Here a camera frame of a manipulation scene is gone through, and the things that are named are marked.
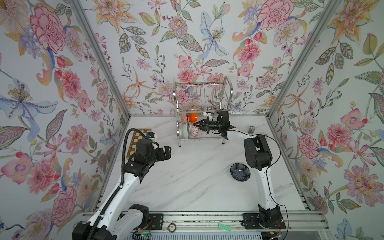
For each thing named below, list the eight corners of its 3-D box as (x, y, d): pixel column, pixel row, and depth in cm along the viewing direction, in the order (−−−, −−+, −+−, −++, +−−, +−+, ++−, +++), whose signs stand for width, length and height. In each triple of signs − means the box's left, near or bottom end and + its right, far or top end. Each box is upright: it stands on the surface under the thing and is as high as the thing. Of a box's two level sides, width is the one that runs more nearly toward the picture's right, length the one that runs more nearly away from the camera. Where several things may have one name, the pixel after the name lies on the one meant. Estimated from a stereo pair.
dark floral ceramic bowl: (230, 181, 89) (232, 178, 85) (228, 166, 95) (229, 162, 91) (249, 181, 89) (252, 178, 85) (245, 166, 95) (248, 162, 91)
